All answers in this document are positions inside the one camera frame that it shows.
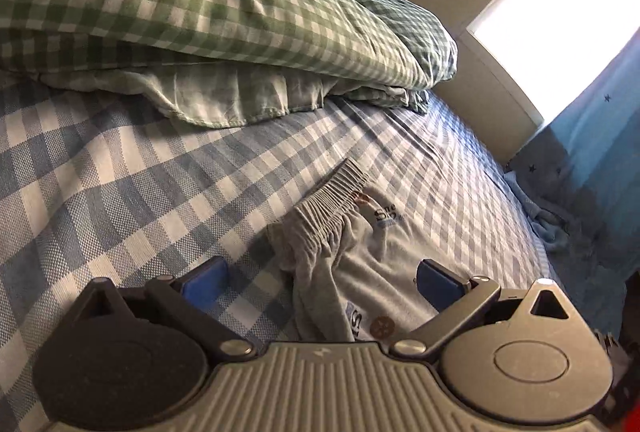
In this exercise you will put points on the window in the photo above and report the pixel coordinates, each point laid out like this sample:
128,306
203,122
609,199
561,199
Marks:
550,11

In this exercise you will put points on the blue checked bed sheet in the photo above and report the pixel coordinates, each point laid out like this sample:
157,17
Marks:
150,192

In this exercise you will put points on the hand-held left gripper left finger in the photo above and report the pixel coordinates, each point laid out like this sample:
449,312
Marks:
205,286

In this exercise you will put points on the wide blue star curtain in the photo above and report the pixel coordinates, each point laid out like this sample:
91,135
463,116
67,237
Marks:
600,131

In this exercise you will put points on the grey printed pants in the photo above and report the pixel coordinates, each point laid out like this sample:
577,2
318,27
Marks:
370,272

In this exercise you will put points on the green checked duvet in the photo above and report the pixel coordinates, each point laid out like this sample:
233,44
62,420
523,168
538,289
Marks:
200,11

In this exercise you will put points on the crumpled blue cloth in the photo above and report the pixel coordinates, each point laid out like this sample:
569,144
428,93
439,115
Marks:
555,217

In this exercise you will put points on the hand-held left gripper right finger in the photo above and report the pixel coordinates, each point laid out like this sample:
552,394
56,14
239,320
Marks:
439,284

